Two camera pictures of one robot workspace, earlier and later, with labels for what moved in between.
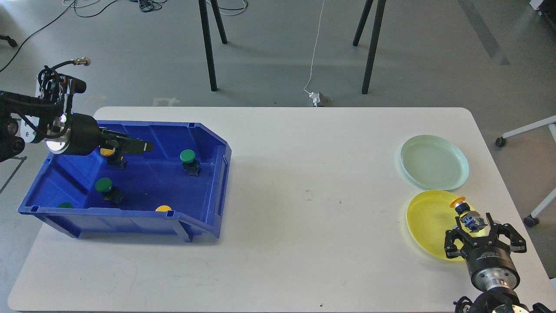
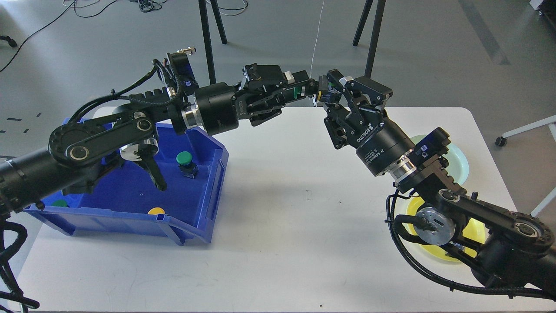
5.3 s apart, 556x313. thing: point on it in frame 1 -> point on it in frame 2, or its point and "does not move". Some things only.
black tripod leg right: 379,14 does not move
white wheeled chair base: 533,220 does not move
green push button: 110,194 -> 312,88
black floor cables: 145,5 does not move
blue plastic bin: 180,185 does not move
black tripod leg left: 205,26 does not move
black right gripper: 491,264 -> 383,144
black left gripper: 85,136 -> 220,106
